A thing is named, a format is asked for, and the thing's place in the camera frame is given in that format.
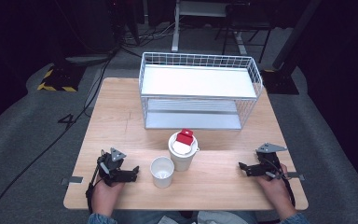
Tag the white cup with red object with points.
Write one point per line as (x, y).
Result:
(181, 155)

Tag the yellow black striped stand base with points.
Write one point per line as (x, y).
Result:
(60, 79)

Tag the black chair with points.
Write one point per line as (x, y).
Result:
(245, 21)

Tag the grey tape strip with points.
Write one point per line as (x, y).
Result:
(73, 180)
(296, 176)

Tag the red and white lid tag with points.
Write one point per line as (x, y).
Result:
(185, 137)

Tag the person's left hand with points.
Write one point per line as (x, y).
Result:
(105, 196)

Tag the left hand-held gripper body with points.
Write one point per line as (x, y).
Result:
(112, 165)

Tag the black slanted stand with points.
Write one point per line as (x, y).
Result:
(287, 56)

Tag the person's right hand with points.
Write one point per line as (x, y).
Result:
(275, 191)

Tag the white paper cup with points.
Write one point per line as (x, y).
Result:
(162, 174)

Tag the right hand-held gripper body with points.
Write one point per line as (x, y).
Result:
(268, 157)

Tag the white desk frame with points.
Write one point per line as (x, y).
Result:
(186, 9)

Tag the person's jeans lap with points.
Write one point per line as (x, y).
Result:
(155, 217)

